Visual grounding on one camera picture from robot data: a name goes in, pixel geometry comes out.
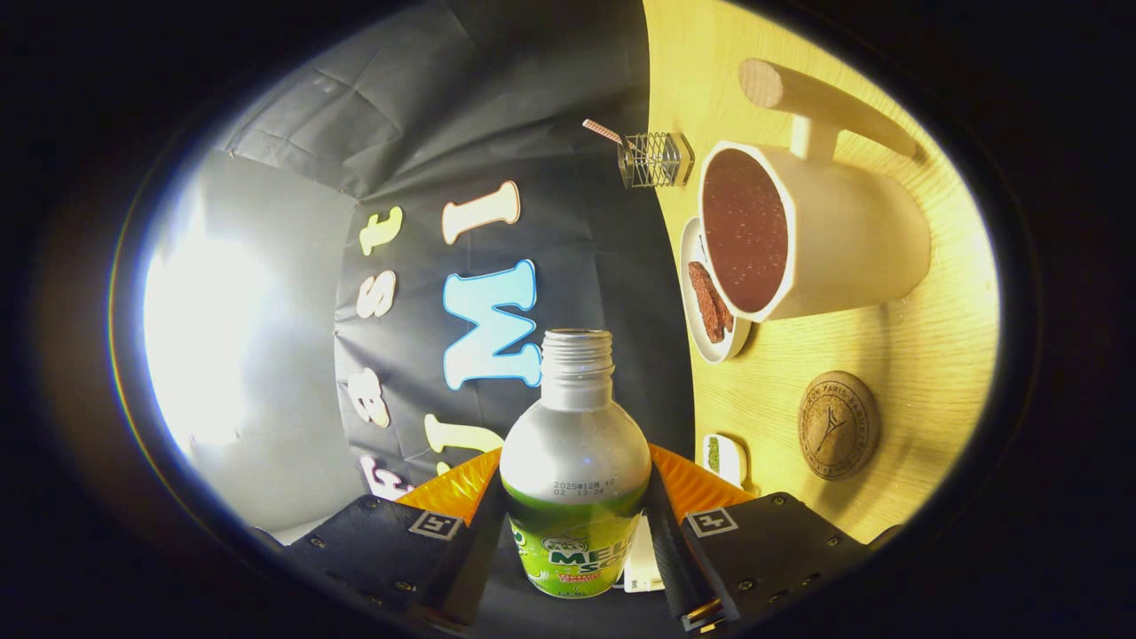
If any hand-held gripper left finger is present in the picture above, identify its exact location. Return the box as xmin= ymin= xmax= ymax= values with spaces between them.
xmin=284 ymin=446 xmax=511 ymax=627

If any wire mesh holder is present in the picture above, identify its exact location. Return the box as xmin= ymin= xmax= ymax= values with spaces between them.
xmin=617 ymin=131 xmax=696 ymax=189

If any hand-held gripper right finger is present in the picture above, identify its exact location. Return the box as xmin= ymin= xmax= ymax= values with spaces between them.
xmin=643 ymin=444 xmax=900 ymax=633

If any white rectangular box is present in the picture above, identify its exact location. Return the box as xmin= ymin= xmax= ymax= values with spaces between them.
xmin=624 ymin=519 xmax=665 ymax=593

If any silver green label juice bottle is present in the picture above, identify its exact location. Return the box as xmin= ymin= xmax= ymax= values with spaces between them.
xmin=500 ymin=328 xmax=653 ymax=600

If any wooden table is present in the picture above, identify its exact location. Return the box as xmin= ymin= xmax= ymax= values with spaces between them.
xmin=641 ymin=0 xmax=1001 ymax=544

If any white oval plate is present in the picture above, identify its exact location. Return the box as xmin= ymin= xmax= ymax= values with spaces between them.
xmin=679 ymin=216 xmax=753 ymax=365

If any white cup with wooden handle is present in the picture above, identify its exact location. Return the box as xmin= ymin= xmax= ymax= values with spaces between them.
xmin=698 ymin=58 xmax=933 ymax=323

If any round cork coaster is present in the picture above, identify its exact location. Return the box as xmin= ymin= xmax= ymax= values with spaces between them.
xmin=797 ymin=370 xmax=881 ymax=482

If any white divided dish with beans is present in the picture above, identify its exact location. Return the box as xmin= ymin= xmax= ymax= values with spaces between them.
xmin=703 ymin=433 xmax=749 ymax=489

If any brown snack strip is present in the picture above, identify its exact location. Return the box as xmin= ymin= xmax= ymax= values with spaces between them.
xmin=688 ymin=260 xmax=735 ymax=345

